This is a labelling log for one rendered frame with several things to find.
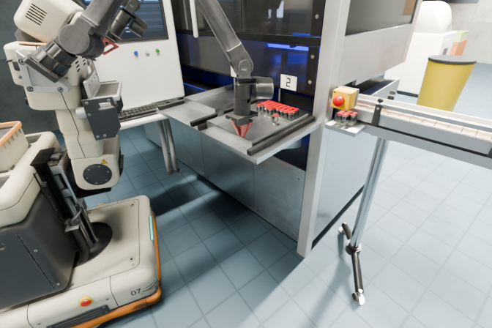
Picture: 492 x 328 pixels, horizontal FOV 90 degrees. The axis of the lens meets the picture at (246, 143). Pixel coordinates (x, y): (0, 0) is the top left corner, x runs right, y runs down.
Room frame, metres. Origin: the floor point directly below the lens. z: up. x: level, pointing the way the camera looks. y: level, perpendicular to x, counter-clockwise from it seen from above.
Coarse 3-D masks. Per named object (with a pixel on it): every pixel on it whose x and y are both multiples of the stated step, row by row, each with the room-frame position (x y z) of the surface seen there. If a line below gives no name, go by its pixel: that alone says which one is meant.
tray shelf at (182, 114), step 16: (160, 112) 1.14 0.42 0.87; (176, 112) 1.11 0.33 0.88; (192, 112) 1.11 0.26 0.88; (304, 112) 1.07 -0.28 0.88; (192, 128) 0.94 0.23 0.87; (304, 128) 0.89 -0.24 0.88; (224, 144) 0.79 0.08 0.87; (272, 144) 0.77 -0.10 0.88; (288, 144) 0.79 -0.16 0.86; (256, 160) 0.67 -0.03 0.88
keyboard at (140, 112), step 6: (162, 102) 1.41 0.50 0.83; (168, 102) 1.44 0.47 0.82; (132, 108) 1.32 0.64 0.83; (138, 108) 1.32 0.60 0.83; (144, 108) 1.32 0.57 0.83; (150, 108) 1.31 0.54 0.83; (120, 114) 1.23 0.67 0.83; (126, 114) 1.23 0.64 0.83; (132, 114) 1.23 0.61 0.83; (138, 114) 1.24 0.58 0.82; (144, 114) 1.25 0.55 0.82; (150, 114) 1.26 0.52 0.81; (120, 120) 1.18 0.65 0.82; (126, 120) 1.19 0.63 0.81
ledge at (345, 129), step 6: (330, 126) 0.92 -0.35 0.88; (336, 126) 0.91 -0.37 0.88; (342, 126) 0.90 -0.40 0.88; (348, 126) 0.90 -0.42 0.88; (354, 126) 0.90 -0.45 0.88; (360, 126) 0.90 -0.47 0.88; (366, 126) 0.91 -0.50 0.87; (342, 132) 0.88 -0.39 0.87; (348, 132) 0.86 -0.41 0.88; (354, 132) 0.85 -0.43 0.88; (360, 132) 0.88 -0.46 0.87
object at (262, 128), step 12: (252, 108) 1.09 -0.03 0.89; (216, 120) 0.95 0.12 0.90; (228, 120) 0.99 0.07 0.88; (264, 120) 0.98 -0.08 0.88; (300, 120) 0.92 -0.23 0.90; (216, 132) 0.87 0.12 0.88; (228, 132) 0.82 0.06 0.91; (252, 132) 0.87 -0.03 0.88; (264, 132) 0.87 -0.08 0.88; (276, 132) 0.82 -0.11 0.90; (240, 144) 0.77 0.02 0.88; (252, 144) 0.73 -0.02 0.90
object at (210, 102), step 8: (224, 88) 1.42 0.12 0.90; (232, 88) 1.46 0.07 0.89; (192, 96) 1.26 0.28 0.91; (200, 96) 1.30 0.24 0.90; (208, 96) 1.34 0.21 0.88; (216, 96) 1.34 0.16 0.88; (224, 96) 1.33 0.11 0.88; (232, 96) 1.33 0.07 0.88; (192, 104) 1.18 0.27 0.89; (200, 104) 1.13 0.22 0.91; (208, 104) 1.21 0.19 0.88; (216, 104) 1.21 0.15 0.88; (224, 104) 1.20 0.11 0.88; (232, 104) 1.12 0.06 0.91; (208, 112) 1.09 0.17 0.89; (216, 112) 1.05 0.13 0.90
